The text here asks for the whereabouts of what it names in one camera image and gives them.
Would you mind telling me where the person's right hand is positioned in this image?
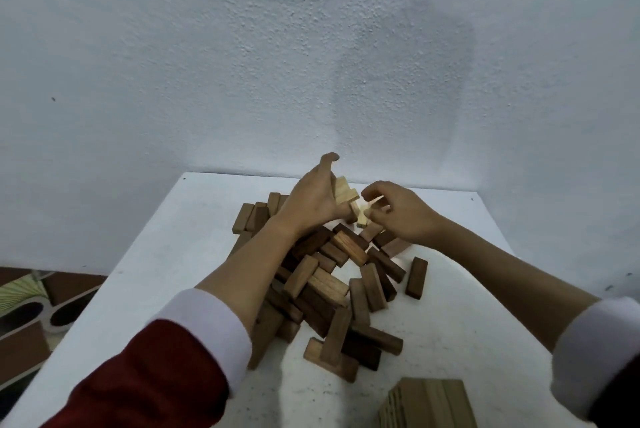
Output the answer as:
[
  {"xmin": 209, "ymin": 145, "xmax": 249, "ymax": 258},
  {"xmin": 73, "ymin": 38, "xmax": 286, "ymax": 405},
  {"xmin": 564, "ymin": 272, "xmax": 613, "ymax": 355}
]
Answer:
[{"xmin": 360, "ymin": 181, "xmax": 443, "ymax": 247}]

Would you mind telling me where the person's left hand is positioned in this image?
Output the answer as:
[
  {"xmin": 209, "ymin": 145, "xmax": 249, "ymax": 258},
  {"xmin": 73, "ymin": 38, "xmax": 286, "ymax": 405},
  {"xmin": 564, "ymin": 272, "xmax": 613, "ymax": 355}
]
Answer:
[{"xmin": 273, "ymin": 152, "xmax": 358, "ymax": 239}]

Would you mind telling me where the light wooden block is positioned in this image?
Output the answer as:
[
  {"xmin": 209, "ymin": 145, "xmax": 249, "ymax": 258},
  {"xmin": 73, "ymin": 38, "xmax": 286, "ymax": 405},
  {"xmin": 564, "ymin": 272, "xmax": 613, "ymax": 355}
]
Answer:
[
  {"xmin": 332, "ymin": 176, "xmax": 360, "ymax": 206},
  {"xmin": 355, "ymin": 195, "xmax": 386, "ymax": 229}
]

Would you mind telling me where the person's left forearm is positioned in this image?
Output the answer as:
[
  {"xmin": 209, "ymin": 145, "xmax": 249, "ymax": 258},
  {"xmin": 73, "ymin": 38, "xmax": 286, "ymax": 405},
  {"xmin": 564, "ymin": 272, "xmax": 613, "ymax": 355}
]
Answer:
[{"xmin": 195, "ymin": 217, "xmax": 304, "ymax": 339}]

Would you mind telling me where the person's right forearm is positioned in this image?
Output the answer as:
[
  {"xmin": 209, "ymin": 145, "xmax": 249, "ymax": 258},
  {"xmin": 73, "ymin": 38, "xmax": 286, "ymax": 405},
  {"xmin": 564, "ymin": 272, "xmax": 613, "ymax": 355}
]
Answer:
[{"xmin": 429, "ymin": 217, "xmax": 602, "ymax": 352}]

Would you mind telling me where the single dark wooden block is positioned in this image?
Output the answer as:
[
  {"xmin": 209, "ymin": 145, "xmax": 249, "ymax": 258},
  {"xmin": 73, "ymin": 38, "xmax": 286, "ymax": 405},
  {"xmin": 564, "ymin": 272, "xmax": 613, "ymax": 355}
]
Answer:
[{"xmin": 404, "ymin": 256, "xmax": 429, "ymax": 300}]

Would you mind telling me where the pile of brown wooden blocks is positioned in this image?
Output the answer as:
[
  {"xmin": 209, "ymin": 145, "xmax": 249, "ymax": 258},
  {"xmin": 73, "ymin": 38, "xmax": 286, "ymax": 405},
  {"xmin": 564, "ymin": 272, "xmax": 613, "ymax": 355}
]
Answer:
[{"xmin": 227, "ymin": 192, "xmax": 416, "ymax": 384}]

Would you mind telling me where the neat stack of light planks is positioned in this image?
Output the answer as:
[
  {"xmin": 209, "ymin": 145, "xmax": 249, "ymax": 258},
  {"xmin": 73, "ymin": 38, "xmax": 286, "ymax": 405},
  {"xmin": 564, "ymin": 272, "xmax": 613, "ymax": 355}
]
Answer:
[{"xmin": 377, "ymin": 377, "xmax": 479, "ymax": 428}]

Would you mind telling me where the red left sleeve white cuff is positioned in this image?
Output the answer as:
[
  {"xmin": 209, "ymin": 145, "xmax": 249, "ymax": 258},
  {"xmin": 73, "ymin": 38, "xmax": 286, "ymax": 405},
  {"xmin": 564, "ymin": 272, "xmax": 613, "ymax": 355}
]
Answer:
[{"xmin": 41, "ymin": 288, "xmax": 254, "ymax": 428}]

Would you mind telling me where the red sleeve white cuff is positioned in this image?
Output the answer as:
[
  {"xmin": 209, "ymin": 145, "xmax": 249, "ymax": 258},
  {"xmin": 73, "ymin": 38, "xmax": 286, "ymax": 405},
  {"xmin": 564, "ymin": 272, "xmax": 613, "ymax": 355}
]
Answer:
[
  {"xmin": 550, "ymin": 296, "xmax": 640, "ymax": 428},
  {"xmin": 41, "ymin": 288, "xmax": 254, "ymax": 428}
]

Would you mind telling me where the red right sleeve white cuff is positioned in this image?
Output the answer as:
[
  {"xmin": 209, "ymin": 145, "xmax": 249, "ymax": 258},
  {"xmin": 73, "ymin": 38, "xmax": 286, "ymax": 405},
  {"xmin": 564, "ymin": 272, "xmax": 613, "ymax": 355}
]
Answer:
[{"xmin": 550, "ymin": 296, "xmax": 640, "ymax": 428}]

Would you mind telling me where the green patterned mat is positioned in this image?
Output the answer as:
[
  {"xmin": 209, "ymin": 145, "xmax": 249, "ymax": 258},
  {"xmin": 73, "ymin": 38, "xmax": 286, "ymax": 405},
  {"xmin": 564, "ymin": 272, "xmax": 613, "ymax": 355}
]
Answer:
[{"xmin": 0, "ymin": 273, "xmax": 52, "ymax": 317}]

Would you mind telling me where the white curved frame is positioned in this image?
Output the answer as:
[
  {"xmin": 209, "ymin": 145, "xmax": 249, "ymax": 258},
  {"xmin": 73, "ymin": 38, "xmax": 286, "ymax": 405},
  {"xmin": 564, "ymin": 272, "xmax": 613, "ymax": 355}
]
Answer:
[{"xmin": 0, "ymin": 285, "xmax": 103, "ymax": 343}]

